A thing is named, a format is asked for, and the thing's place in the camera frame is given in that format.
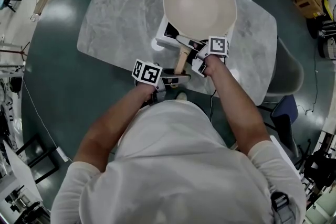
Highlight person's right forearm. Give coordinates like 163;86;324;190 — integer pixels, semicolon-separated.
204;55;274;158

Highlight white floor cable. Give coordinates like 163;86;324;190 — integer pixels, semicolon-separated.
21;77;64;152

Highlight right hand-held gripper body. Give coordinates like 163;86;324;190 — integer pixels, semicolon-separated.
191;36;230;78

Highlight white power strip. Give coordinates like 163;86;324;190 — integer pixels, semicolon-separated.
56;146;70;163

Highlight person's left forearm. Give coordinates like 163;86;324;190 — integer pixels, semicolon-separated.
73;83;156;174

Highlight thin black floor cable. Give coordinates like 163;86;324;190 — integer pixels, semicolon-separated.
298;51;320;116

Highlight black metal frame stand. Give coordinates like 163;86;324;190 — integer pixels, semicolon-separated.
15;133;60;185

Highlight white induction cooktop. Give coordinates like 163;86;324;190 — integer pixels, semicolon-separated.
151;14;236;52

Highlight light grey chair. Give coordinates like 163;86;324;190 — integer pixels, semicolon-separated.
263;36;305;106

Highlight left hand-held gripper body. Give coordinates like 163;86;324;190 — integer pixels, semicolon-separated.
131;59;184;106

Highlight grey harness strap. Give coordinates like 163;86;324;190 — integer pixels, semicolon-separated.
269;190;296;224

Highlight marble dining table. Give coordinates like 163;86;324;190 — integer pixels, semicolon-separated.
76;0;278;106

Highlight black power cable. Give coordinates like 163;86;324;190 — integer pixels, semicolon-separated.
209;88;217;124

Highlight dark upholstered chair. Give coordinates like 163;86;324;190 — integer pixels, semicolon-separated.
271;94;300;158

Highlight cream frying pan wooden handle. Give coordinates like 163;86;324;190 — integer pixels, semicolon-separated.
162;0;238;74

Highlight person's white shirt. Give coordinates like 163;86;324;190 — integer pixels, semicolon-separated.
50;99;308;224

